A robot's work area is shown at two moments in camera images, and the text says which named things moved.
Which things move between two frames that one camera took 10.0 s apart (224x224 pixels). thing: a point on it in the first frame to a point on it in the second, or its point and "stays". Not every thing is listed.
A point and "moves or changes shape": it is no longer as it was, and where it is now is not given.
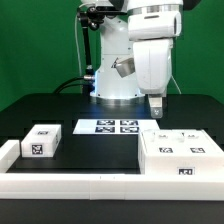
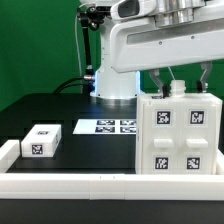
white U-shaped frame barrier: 102,186 stays
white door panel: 163,143 moves or changes shape
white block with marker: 41,141 stays
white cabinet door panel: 198,142 moves or changes shape
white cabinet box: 179,152 moves or changes shape
